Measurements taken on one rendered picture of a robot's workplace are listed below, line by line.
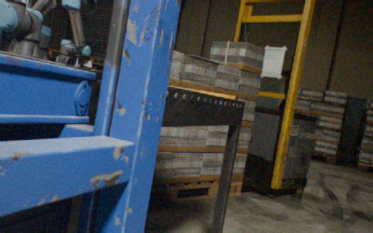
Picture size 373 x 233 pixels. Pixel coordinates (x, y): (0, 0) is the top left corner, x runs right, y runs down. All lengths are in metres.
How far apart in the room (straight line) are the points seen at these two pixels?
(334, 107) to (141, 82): 6.98
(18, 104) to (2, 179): 0.23
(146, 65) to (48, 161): 0.22
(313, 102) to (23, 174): 7.22
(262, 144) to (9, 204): 3.53
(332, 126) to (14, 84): 7.07
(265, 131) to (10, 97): 3.38
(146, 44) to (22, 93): 0.19
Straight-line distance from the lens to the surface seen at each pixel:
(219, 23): 9.85
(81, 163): 0.48
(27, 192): 0.43
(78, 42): 2.89
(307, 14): 3.67
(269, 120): 3.83
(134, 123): 0.58
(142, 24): 0.59
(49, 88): 0.65
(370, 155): 7.47
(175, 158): 2.80
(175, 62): 2.64
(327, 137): 7.50
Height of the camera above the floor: 0.78
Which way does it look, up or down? 3 degrees down
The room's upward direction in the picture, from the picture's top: 10 degrees clockwise
